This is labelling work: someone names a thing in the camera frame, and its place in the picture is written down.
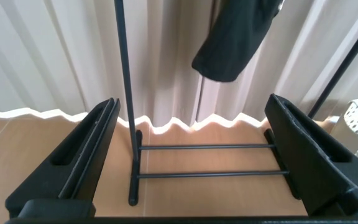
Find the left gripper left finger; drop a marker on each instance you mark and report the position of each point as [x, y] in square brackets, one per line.
[70, 168]

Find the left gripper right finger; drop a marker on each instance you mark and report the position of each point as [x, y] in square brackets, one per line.
[319, 174]

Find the black garment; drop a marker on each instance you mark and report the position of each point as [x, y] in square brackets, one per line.
[228, 46]

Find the black clothes rack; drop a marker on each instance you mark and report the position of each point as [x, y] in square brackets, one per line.
[126, 77]

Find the beige curtain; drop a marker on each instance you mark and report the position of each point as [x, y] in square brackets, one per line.
[42, 46]

